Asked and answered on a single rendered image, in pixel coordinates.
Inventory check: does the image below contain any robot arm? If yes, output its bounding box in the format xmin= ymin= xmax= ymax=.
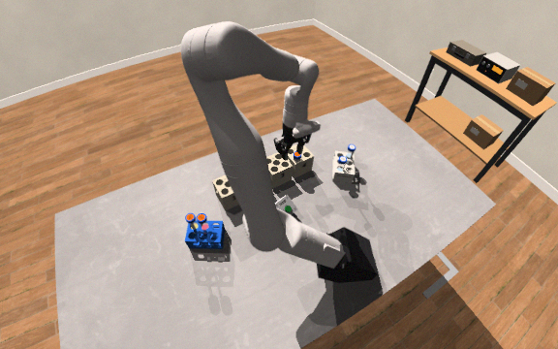
xmin=181 ymin=22 xmax=345 ymax=269

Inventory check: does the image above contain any blue tube rack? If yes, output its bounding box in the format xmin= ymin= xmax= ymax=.
xmin=185 ymin=221 xmax=225 ymax=249

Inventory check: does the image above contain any conical centrifuge tube with pink liquid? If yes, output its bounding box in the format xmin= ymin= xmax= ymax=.
xmin=197 ymin=213 xmax=209 ymax=230

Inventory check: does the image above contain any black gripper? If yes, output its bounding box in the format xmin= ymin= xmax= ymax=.
xmin=274 ymin=123 xmax=312 ymax=161

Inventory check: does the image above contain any white tube rack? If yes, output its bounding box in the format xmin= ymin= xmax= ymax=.
xmin=332 ymin=151 xmax=355 ymax=183

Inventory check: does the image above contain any clear conical tube with tan liquid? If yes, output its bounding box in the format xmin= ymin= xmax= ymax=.
xmin=185 ymin=213 xmax=199 ymax=230

